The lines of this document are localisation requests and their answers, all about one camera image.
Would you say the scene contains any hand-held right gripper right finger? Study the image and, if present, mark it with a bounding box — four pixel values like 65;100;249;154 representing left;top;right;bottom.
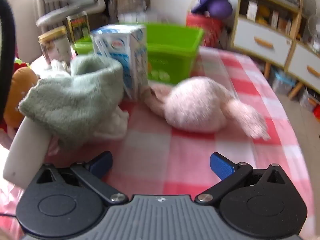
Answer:
195;152;288;205

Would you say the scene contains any small green plastic container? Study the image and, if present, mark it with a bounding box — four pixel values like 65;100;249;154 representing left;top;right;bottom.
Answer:
72;41;95;55

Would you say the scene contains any clear plastic storage box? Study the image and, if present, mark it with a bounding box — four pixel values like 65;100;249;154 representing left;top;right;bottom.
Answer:
271;70;299;95

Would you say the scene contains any red white checkered tablecloth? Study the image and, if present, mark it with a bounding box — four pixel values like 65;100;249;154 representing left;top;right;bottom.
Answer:
0;46;315;240

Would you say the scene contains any purple peanut ball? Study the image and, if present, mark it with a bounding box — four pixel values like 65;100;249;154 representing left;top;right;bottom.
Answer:
209;0;234;19

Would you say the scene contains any jar with gold lid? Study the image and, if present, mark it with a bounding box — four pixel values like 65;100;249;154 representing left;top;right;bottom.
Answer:
38;26;72;65

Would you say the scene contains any blue and white milk carton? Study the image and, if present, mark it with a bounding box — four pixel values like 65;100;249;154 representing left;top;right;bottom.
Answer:
91;24;149;100

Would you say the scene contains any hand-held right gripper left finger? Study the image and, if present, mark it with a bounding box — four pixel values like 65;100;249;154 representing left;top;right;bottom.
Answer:
34;151;128;205

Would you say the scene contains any white plastic bottle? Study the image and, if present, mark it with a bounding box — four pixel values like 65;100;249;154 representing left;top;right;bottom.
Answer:
3;117;52;188

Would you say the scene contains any pale green fluffy towel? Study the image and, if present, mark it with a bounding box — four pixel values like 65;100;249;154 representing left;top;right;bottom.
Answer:
19;55;125;149

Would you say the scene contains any pink fluffy plush toy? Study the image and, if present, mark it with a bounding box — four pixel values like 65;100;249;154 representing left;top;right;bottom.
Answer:
144;77;270;140

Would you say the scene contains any orange hot dog plush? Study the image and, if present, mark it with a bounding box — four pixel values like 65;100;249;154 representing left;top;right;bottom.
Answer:
4;66;39;128

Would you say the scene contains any green plastic bin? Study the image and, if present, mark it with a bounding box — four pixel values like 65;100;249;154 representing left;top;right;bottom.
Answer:
145;23;205;85

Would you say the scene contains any red printed bucket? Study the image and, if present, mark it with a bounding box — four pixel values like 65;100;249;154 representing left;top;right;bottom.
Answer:
186;14;224;48

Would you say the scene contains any wooden cabinet with white drawers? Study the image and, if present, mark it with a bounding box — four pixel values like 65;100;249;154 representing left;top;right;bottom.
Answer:
231;0;320;99

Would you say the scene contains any black strap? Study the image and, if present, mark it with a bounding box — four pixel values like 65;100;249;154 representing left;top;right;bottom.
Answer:
0;0;17;123

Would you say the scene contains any white fluffy cloth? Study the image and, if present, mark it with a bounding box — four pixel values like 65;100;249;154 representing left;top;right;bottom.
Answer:
94;105;130;140

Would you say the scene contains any red plush toy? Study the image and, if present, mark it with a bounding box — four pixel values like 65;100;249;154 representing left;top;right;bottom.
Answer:
14;57;32;72

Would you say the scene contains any grey mesh office chair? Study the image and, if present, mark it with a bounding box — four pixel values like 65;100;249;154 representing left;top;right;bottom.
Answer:
36;0;107;28

